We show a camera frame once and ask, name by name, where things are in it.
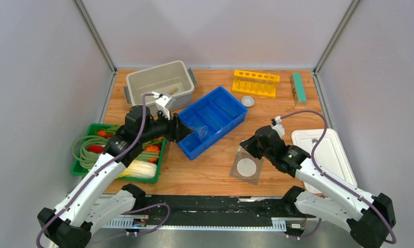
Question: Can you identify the blue divided plastic tray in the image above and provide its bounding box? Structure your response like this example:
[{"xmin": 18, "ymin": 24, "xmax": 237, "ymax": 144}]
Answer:
[{"xmin": 178, "ymin": 86, "xmax": 248, "ymax": 160}]

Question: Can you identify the green plastic vegetable tray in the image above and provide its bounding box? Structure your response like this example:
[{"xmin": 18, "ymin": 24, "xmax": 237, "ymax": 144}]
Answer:
[{"xmin": 71, "ymin": 123, "xmax": 166, "ymax": 183}]

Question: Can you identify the yellow test tube rack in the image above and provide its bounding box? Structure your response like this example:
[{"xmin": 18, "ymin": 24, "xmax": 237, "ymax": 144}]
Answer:
[{"xmin": 231, "ymin": 70, "xmax": 280, "ymax": 98}]

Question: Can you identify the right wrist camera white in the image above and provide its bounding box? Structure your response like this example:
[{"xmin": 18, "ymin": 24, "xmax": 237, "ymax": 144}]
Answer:
[{"xmin": 271, "ymin": 116, "xmax": 285, "ymax": 138}]

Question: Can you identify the small orange carrot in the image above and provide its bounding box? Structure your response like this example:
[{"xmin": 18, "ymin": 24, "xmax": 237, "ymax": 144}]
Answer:
[{"xmin": 148, "ymin": 158, "xmax": 159, "ymax": 164}]

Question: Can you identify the grey plastic tub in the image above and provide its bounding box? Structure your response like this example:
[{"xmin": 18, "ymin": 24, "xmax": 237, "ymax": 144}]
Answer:
[{"xmin": 124, "ymin": 60, "xmax": 197, "ymax": 111}]

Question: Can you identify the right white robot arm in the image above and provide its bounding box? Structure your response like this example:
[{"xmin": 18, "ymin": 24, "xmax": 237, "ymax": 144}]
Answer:
[{"xmin": 240, "ymin": 126, "xmax": 396, "ymax": 247}]

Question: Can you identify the green and gold box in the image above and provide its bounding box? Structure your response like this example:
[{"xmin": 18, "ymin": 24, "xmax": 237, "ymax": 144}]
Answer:
[{"xmin": 290, "ymin": 72, "xmax": 307, "ymax": 106}]

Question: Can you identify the clear glass test tube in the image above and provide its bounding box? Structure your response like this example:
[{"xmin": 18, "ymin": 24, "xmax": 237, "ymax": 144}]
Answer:
[{"xmin": 267, "ymin": 73, "xmax": 276, "ymax": 97}]

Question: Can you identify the white evaporating dish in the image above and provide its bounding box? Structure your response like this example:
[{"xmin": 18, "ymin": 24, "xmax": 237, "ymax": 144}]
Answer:
[{"xmin": 241, "ymin": 96, "xmax": 255, "ymax": 108}]

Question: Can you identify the wire gauze with ceramic centre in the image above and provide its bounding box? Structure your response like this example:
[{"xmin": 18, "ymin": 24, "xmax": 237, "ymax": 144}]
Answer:
[{"xmin": 230, "ymin": 150, "xmax": 263, "ymax": 185}]

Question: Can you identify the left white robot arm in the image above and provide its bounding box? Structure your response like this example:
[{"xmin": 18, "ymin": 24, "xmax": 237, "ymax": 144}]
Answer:
[{"xmin": 36, "ymin": 105, "xmax": 193, "ymax": 247}]

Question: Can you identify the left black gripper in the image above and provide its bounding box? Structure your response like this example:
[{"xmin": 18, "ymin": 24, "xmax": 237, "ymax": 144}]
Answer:
[{"xmin": 139, "ymin": 107, "xmax": 195, "ymax": 144}]

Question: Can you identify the yellow napa cabbage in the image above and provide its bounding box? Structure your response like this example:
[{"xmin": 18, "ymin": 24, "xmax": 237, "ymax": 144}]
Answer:
[{"xmin": 118, "ymin": 160, "xmax": 157, "ymax": 179}]

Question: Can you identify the white tray lid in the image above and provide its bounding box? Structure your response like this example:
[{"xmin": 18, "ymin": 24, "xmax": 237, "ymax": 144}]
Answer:
[{"xmin": 291, "ymin": 128, "xmax": 357, "ymax": 187}]

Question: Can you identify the red chilli pepper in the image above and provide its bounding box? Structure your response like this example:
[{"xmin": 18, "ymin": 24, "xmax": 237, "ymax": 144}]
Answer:
[{"xmin": 87, "ymin": 145, "xmax": 104, "ymax": 154}]

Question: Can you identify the wooden test tube clamp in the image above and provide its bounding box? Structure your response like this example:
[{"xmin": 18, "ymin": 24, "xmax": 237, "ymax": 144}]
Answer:
[{"xmin": 169, "ymin": 87, "xmax": 179, "ymax": 95}]

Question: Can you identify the green long beans bundle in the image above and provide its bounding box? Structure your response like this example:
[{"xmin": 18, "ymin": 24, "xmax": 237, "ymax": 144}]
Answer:
[{"xmin": 72, "ymin": 135, "xmax": 164, "ymax": 171}]

